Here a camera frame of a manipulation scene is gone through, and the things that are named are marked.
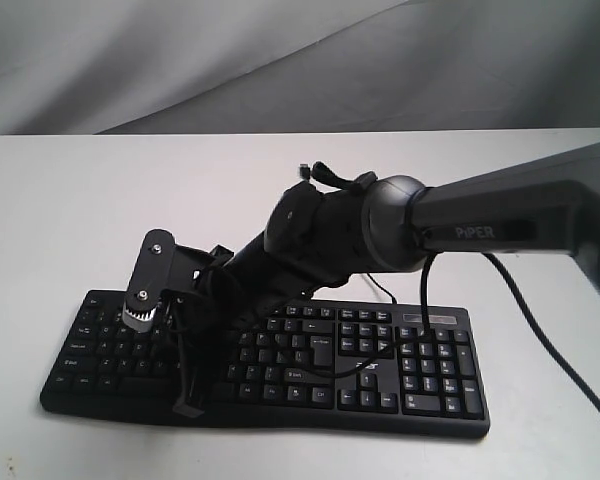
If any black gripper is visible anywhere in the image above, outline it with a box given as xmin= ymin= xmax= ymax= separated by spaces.
xmin=169 ymin=244 xmax=290 ymax=417

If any dark grey piper robot arm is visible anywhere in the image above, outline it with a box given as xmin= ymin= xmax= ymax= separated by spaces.
xmin=170 ymin=143 xmax=600 ymax=403

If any black acer keyboard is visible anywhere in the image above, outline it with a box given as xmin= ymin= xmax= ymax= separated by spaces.
xmin=40 ymin=290 xmax=490 ymax=439

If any grey backdrop cloth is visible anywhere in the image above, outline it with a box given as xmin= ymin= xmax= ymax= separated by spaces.
xmin=0 ymin=1 xmax=600 ymax=135

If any black keyboard usb cable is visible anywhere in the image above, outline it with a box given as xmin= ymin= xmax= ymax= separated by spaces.
xmin=298 ymin=162 xmax=400 ymax=306

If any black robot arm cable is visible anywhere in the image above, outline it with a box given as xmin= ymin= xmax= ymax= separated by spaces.
xmin=284 ymin=249 xmax=600 ymax=441

